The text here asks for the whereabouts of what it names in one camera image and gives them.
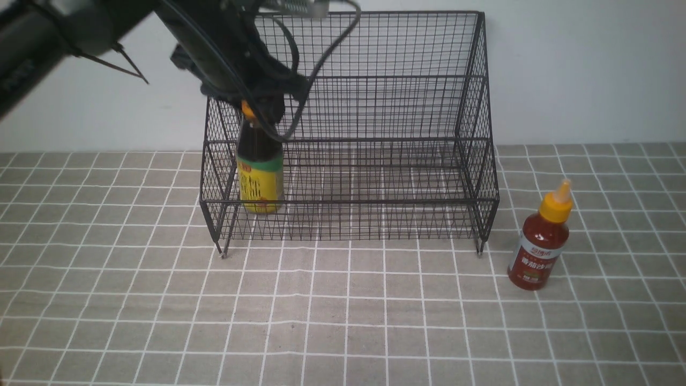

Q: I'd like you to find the dark soy sauce bottle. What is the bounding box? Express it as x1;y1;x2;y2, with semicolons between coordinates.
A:
236;100;284;213

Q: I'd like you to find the black cable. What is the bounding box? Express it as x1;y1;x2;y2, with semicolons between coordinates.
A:
161;0;362;143

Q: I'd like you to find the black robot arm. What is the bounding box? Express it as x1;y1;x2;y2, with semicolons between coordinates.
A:
1;1;312;124

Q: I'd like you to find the red tomato sauce bottle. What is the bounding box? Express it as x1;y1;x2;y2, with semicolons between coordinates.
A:
507;179;573;291

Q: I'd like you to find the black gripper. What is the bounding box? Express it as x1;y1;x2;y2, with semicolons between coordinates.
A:
156;1;310;135

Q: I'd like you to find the black wire mesh shelf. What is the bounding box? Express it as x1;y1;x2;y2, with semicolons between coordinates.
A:
199;11;499;257

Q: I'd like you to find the grey checked tablecloth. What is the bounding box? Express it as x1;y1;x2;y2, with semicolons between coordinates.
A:
1;143;685;385

